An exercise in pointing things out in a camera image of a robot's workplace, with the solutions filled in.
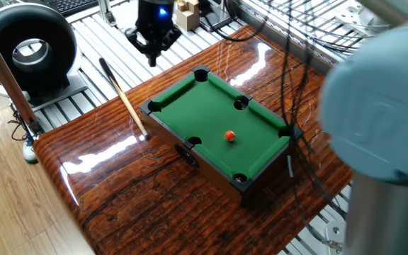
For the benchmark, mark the aluminium post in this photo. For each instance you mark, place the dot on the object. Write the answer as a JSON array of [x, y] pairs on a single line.
[[106, 12]]

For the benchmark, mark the wooden blocks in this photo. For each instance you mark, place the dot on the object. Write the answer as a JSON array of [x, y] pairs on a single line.
[[187, 19]]

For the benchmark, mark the black keyboard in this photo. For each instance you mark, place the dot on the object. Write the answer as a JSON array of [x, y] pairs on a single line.
[[69, 5]]

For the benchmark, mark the metal corner bracket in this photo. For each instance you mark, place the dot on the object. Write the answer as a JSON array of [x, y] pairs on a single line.
[[335, 233]]

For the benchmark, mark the black flat device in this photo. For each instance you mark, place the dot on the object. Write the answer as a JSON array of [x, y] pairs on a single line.
[[214, 17]]

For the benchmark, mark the silver perforated plate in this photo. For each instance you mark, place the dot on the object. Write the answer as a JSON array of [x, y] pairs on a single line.
[[360, 17]]

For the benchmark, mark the brown pole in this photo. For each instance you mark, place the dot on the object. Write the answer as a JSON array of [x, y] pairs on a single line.
[[4, 74]]

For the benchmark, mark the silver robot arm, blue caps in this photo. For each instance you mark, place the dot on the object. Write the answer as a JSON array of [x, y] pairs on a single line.
[[374, 106]]

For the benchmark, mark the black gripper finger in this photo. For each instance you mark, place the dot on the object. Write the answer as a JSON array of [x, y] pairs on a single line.
[[138, 37], [168, 39]]

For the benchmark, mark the white fan base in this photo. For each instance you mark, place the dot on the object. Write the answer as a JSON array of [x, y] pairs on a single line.
[[73, 86]]

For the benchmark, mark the white and green object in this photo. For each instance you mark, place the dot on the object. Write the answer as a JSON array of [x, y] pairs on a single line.
[[29, 153]]

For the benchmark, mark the orange and white pool ball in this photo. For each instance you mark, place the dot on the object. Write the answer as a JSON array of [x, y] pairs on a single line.
[[230, 135]]

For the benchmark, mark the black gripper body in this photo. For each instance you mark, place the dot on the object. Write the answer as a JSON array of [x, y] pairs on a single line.
[[154, 17]]

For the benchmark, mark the mini pool table, green felt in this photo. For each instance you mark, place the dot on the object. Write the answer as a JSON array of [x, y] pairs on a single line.
[[211, 117]]

